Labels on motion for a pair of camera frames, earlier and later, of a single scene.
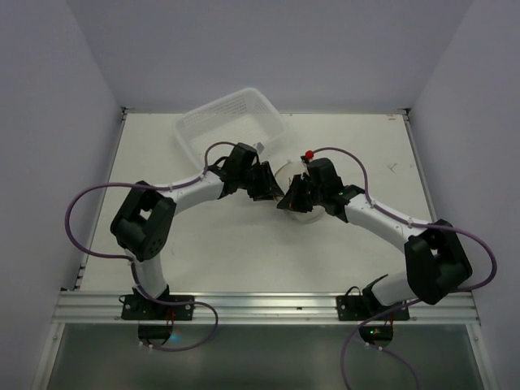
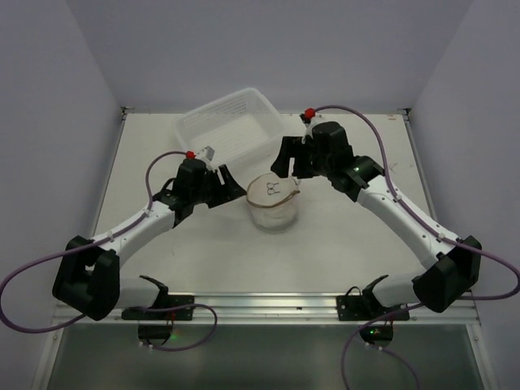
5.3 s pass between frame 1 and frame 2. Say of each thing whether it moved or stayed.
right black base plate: stayed
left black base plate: stayed
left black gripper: moved
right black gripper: moved
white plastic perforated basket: stayed
